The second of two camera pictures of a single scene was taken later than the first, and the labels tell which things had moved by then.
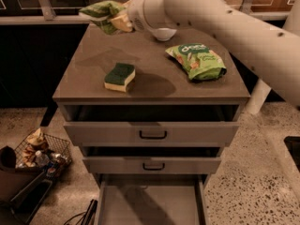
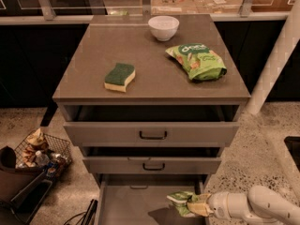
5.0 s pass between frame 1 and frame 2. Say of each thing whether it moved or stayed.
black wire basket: stayed
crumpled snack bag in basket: stayed
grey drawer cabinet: stayed
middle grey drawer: stayed
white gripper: moved
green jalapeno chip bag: moved
